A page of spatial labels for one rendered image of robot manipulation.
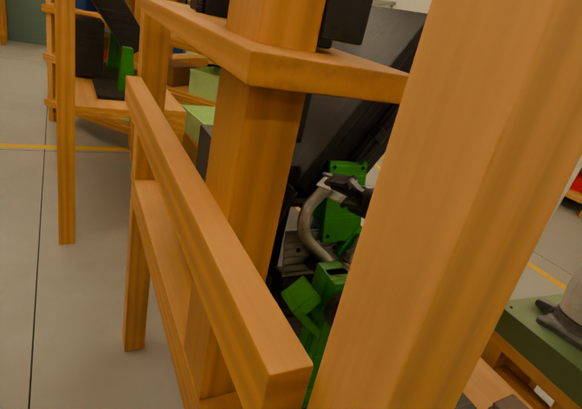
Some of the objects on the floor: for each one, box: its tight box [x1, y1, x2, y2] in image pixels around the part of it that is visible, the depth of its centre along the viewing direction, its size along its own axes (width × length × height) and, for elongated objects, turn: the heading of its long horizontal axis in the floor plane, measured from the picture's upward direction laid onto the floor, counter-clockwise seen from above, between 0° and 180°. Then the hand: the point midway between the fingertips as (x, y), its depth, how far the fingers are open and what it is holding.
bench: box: [122, 171, 243, 409], centre depth 142 cm, size 70×149×88 cm, turn 0°
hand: (332, 189), depth 100 cm, fingers closed on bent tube, 3 cm apart
